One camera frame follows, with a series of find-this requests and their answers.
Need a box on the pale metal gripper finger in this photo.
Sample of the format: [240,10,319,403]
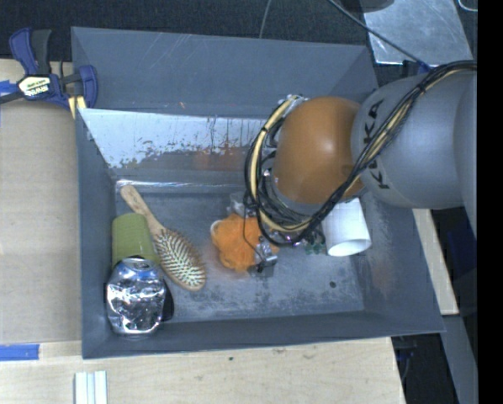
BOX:
[247,238,279,278]
[229,191,248,217]

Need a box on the grey metal bin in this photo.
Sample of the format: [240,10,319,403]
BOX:
[70,26,447,359]

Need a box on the orange mesh bath sponge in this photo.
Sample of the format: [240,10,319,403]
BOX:
[209,213,280,274]

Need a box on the white plastic cup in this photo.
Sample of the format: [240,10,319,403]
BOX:
[320,197,373,258]

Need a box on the wooden hairbrush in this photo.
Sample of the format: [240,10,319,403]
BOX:
[119,183,208,292]

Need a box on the green plastic cup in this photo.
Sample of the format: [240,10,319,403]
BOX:
[110,212,161,269]

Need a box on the crushed silver can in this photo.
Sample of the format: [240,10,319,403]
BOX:
[104,257,169,337]

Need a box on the pale wood flat board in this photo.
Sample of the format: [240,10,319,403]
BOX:
[0,106,83,346]

